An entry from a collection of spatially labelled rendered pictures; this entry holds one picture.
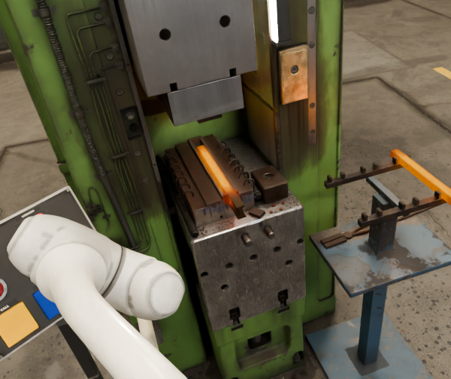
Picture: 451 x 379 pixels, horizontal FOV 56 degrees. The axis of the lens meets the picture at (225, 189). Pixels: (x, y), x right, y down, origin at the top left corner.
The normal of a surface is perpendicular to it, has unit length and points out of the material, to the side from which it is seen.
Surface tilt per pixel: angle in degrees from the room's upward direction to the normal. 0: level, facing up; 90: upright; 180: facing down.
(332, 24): 90
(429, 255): 0
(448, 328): 0
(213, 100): 90
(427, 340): 0
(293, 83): 90
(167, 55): 90
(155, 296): 60
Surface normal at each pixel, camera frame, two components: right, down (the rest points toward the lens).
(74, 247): 0.40, -0.39
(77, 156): 0.33, 0.52
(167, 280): 0.59, -0.29
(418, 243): -0.13, -0.81
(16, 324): 0.54, -0.10
